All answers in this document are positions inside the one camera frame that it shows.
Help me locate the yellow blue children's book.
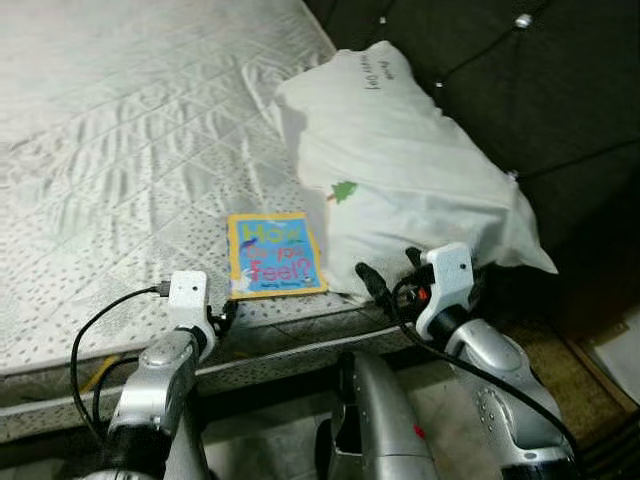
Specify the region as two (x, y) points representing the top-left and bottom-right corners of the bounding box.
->
(226, 211), (329, 301)

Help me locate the white pillow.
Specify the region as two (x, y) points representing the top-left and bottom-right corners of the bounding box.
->
(272, 40), (559, 301)

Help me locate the silver robot left leg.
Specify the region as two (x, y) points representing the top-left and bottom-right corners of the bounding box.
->
(165, 410), (213, 480)

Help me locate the silver robot leg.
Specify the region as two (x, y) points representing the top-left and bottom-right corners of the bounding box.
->
(318, 350), (441, 480)
(165, 410), (213, 480)

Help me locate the silver robot right leg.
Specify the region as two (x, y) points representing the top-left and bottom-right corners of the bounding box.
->
(318, 350), (441, 480)

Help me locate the brown rug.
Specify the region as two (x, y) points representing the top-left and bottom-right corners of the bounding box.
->
(500, 318), (626, 471)

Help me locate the dark tufted headboard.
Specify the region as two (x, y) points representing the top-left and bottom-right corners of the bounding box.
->
(305, 0), (640, 341)

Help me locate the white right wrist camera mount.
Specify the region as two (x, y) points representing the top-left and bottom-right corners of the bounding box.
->
(415, 243), (476, 341)

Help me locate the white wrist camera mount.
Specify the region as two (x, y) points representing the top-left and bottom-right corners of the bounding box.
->
(165, 270), (216, 336)
(415, 243), (476, 341)

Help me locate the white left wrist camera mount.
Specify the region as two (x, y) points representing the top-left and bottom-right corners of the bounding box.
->
(165, 270), (216, 336)

